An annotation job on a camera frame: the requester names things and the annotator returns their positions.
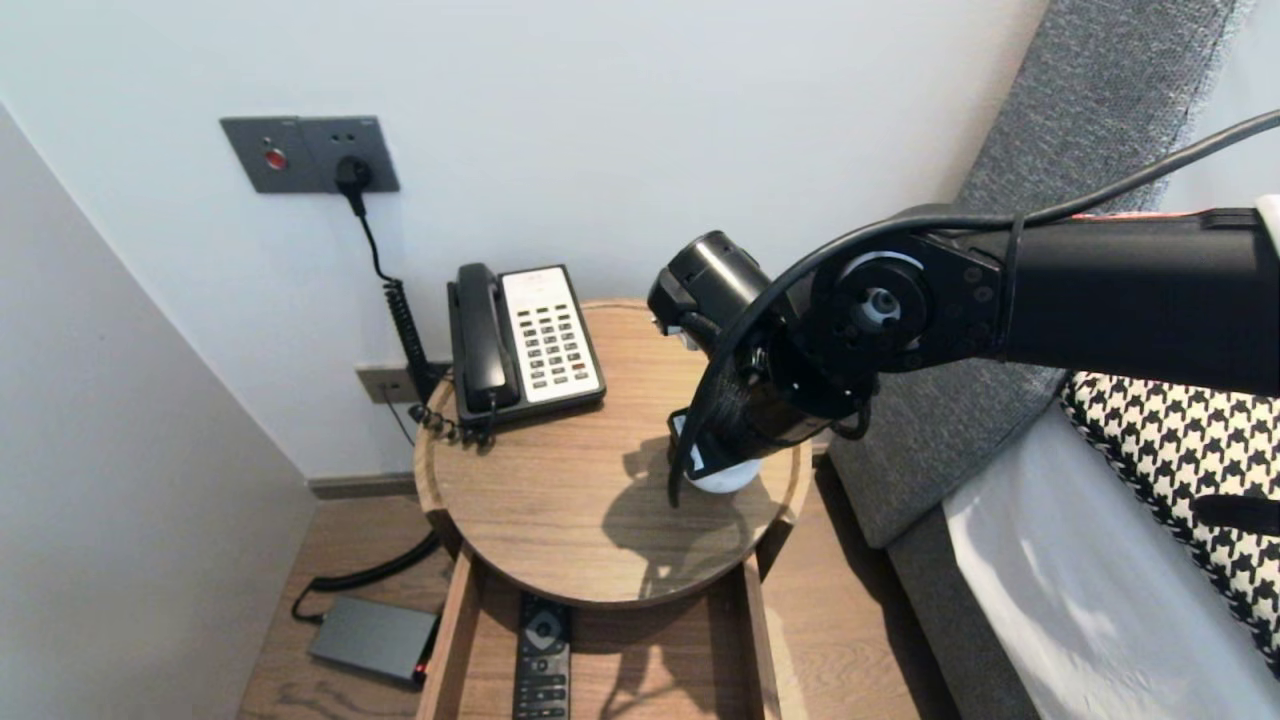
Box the white round smart speaker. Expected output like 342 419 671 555
685 455 763 497

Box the wooden table drawer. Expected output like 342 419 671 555
415 545 783 720

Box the black TV remote control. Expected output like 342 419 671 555
513 594 574 720

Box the round wooden side table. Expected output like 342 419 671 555
415 298 813 611

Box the black telephone base white keypad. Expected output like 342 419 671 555
447 264 607 433

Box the grey fabric headboard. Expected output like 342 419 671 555
828 0 1253 549

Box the black telephone handset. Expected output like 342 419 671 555
454 263 521 415

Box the grey fabric bed base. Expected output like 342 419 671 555
886 505 1043 720

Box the grey power adapter box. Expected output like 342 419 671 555
307 597 440 687

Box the black power plug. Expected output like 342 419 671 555
334 158 375 219

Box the black white houndstooth pillow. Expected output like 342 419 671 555
1060 370 1280 683

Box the braided black arm cable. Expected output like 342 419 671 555
690 310 771 451

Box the black coiled handset cord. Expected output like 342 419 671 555
407 385 498 449

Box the black power cable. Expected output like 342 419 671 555
292 200 449 627

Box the small bronze wall outlet plate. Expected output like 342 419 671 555
356 366 423 408

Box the grey wall socket panel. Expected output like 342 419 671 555
300 116 401 194

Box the grey switch panel red button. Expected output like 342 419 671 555
220 117 307 195

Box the thick smooth black arm cable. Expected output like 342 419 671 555
668 108 1280 508

